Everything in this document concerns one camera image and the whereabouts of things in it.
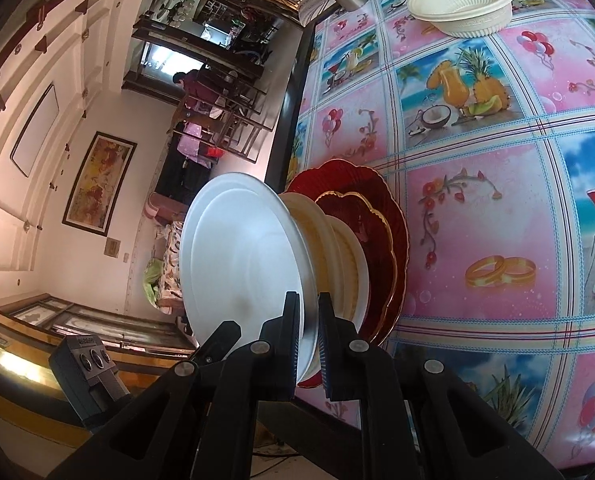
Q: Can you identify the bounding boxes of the small red gold-rimmed plate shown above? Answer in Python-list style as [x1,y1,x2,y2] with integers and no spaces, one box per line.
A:
[315,191,398,343]

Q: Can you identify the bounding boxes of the framed abstract wall painting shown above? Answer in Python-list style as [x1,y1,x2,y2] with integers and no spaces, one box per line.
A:
[62,131,138,237]

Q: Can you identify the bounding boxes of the wooden chair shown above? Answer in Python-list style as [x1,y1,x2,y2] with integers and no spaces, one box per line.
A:
[212,77,276,163]

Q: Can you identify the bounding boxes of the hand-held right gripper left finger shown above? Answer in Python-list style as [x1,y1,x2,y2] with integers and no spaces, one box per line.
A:
[45,291,303,480]

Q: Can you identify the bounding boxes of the large cream ribbed bowl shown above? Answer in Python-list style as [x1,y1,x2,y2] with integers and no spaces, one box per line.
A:
[280,192,351,321]

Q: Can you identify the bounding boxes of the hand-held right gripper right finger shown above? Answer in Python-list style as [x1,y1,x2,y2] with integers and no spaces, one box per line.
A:
[317,292,563,480]

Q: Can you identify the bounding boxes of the white framed wall panel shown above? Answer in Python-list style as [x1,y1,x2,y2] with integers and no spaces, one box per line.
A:
[10,83,60,178]

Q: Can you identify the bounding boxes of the floral printed cloth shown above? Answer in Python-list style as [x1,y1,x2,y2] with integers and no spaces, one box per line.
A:
[156,221,186,313]

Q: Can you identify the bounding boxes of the pink printed tablecloth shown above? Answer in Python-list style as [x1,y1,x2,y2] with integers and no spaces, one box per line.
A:
[288,0,595,471]

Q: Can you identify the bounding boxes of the large red plate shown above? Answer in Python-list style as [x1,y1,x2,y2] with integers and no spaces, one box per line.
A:
[285,158,411,392]

